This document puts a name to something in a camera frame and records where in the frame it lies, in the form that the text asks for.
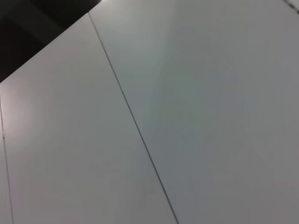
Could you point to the white desk partition panel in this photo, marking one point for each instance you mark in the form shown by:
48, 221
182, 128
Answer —
222, 105
70, 128
3, 186

